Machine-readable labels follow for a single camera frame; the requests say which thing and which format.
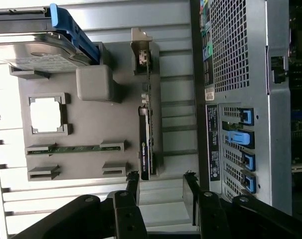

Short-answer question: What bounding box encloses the green RAM stick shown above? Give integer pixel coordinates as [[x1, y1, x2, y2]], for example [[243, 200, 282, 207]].
[[27, 145, 121, 153]]

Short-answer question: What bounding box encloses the open PC case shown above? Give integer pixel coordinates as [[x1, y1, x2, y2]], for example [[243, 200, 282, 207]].
[[189, 0, 302, 218]]

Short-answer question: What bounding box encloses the black case latch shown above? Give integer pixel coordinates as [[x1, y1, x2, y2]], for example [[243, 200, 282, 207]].
[[270, 56, 289, 86]]

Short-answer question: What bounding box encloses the silver CPU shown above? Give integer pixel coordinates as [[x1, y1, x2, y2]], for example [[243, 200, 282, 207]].
[[29, 100, 63, 134]]

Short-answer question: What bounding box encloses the hard disk with blue carrier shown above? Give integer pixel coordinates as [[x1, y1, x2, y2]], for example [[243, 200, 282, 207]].
[[0, 2, 104, 75]]

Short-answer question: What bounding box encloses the grey parts rack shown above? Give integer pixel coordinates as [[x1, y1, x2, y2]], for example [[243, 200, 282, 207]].
[[8, 26, 166, 183]]

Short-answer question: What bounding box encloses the green motherboard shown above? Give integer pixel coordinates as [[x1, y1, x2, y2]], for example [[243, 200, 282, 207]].
[[289, 14, 302, 192]]

